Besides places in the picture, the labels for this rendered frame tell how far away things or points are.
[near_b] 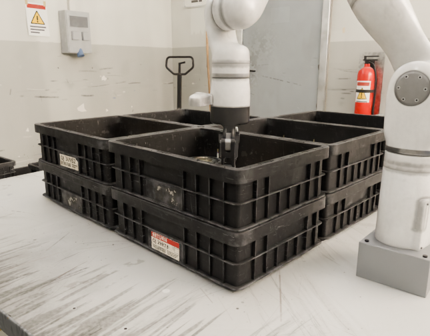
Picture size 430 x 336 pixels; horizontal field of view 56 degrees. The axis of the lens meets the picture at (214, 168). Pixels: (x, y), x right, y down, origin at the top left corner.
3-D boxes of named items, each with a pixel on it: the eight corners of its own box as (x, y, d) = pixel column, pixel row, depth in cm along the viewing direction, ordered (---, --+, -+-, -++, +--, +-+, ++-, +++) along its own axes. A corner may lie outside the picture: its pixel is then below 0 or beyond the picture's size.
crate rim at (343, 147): (389, 139, 107) (389, 130, 106) (331, 157, 86) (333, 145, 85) (267, 124, 134) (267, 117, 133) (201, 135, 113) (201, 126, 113)
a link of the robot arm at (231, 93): (193, 103, 82) (193, 71, 80) (249, 103, 81) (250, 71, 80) (187, 107, 73) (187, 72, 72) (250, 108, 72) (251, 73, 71)
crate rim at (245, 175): (331, 157, 86) (333, 145, 85) (238, 185, 65) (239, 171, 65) (201, 135, 113) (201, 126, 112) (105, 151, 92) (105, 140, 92)
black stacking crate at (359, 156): (384, 174, 109) (388, 132, 106) (328, 199, 89) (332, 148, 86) (265, 153, 136) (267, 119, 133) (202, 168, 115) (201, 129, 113)
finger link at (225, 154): (221, 137, 73) (221, 165, 76) (220, 142, 71) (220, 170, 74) (235, 137, 73) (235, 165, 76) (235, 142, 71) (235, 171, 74)
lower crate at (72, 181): (201, 205, 118) (201, 165, 115) (111, 235, 97) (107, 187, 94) (123, 179, 145) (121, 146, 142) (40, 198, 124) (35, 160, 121)
